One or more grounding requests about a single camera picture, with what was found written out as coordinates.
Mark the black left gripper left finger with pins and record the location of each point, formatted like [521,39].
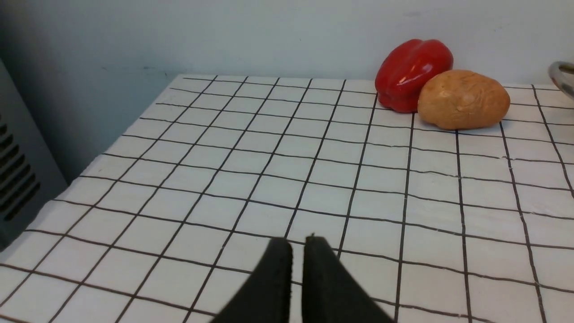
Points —
[265,296]

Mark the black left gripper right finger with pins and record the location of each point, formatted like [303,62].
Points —
[330,293]

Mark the stainless steel pot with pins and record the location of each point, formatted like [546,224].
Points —
[557,72]

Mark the white grid tablecloth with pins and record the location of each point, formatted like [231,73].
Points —
[437,226]

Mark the brown potato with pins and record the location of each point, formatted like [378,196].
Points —
[463,100]

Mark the red bell pepper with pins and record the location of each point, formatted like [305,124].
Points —
[407,69]

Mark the grey vented appliance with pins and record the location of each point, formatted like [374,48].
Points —
[29,175]

